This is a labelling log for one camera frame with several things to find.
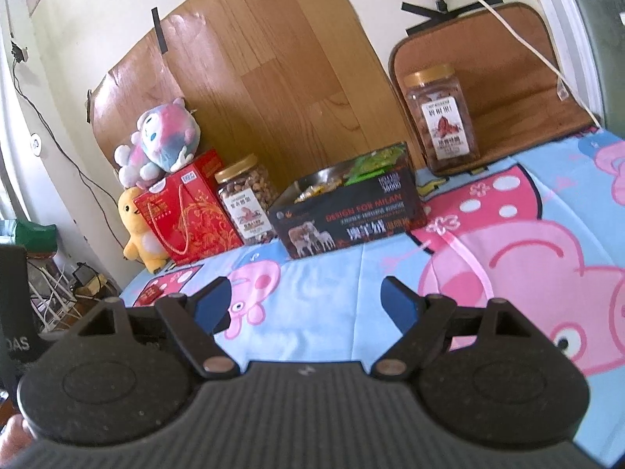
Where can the green snack packet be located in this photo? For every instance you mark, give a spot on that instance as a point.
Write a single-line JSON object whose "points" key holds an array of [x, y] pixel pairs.
{"points": [[376, 163]]}

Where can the red gift bag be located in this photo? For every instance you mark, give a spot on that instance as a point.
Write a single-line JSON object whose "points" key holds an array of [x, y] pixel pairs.
{"points": [[195, 220]]}

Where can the person's left hand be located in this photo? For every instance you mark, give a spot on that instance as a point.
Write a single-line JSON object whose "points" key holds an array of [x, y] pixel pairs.
{"points": [[10, 442]]}

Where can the black cardboard box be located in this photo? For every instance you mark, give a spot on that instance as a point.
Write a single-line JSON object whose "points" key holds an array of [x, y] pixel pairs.
{"points": [[342, 229]]}

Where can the frosted glass window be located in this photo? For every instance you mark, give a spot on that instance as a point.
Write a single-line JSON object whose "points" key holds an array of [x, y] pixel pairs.
{"points": [[605, 34]]}

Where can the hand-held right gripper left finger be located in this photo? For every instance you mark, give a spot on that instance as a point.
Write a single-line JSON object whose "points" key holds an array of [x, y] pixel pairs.
{"points": [[212, 303]]}

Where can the printed blanket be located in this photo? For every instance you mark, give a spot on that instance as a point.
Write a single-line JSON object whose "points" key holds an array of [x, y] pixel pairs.
{"points": [[488, 205]]}

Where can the wooden board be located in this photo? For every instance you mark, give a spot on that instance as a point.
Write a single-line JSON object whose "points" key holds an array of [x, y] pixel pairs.
{"points": [[268, 58]]}

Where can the square nut jar gold lid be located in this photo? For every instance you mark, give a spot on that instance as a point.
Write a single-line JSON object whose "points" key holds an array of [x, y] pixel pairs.
{"points": [[442, 127]]}

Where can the yellow plush toy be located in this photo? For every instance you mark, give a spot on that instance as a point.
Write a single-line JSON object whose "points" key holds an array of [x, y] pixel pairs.
{"points": [[134, 234]]}

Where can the brown cushion mat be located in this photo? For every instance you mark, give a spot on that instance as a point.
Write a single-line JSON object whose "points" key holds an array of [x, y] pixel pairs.
{"points": [[512, 83]]}

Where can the black tape strip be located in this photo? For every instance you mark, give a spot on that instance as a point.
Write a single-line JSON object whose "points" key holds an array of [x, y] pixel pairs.
{"points": [[159, 29], [90, 105], [429, 10]]}

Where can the green bag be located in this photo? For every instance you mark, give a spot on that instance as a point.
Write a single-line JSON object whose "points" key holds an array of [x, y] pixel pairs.
{"points": [[34, 234]]}

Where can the pink blue plush toy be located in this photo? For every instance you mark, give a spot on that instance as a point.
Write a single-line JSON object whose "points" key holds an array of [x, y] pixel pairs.
{"points": [[161, 137]]}

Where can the round wall socket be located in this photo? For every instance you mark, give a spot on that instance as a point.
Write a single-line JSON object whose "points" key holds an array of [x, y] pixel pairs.
{"points": [[35, 144]]}

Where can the round nut jar gold lid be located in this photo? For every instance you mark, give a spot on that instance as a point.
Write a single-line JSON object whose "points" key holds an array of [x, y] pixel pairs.
{"points": [[246, 210]]}

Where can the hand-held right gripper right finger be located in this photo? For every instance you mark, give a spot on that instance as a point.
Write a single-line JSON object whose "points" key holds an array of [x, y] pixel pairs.
{"points": [[398, 300]]}

